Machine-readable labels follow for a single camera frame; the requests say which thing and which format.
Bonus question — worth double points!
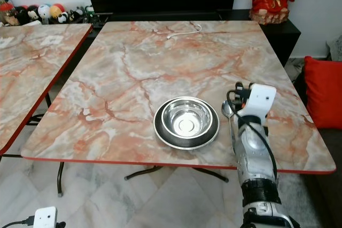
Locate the red brown plush toy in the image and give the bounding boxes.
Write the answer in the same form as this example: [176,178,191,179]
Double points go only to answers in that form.
[2,2,20,27]

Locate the steel spoon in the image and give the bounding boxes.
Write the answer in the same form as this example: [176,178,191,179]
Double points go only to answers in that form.
[221,100,238,146]

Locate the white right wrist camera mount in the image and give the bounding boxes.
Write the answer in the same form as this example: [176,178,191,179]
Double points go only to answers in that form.
[238,84,277,125]

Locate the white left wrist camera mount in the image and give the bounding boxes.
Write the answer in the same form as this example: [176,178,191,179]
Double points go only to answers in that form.
[33,206,58,228]

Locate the thin white cable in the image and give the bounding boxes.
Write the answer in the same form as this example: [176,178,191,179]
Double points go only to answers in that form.
[167,23,203,41]

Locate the small panda plush toy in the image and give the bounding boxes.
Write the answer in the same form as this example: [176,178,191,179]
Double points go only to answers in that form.
[56,12,69,25]

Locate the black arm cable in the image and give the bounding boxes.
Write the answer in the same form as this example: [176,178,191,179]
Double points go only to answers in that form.
[227,90,279,182]
[2,217,35,228]

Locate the black side table leg frame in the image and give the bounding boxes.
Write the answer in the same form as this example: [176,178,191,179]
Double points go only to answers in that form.
[0,92,54,159]

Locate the small steel bowl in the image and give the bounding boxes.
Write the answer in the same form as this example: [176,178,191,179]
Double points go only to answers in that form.
[162,98,213,136]

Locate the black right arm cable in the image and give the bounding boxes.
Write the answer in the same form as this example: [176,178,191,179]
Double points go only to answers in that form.
[227,90,279,182]

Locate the white round plush toy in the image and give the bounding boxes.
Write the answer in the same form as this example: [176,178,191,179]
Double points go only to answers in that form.
[37,4,52,21]

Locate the round steel plate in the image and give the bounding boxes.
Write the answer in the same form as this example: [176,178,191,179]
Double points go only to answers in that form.
[153,96,220,150]

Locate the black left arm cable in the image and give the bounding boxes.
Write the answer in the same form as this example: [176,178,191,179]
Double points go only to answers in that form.
[2,217,35,228]

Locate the yellow red plush toy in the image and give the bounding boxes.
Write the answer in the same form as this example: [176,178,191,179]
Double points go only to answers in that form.
[50,3,65,19]

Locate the grey cushion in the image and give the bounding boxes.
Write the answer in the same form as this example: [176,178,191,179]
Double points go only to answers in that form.
[328,35,342,61]

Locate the black mouse plush toy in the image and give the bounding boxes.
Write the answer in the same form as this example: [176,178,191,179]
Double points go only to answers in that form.
[25,6,40,23]

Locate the red cushion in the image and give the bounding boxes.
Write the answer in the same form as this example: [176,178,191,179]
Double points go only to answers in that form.
[303,56,342,130]

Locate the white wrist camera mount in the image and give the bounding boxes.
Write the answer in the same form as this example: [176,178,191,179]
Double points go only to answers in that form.
[238,84,277,125]
[33,206,58,228]

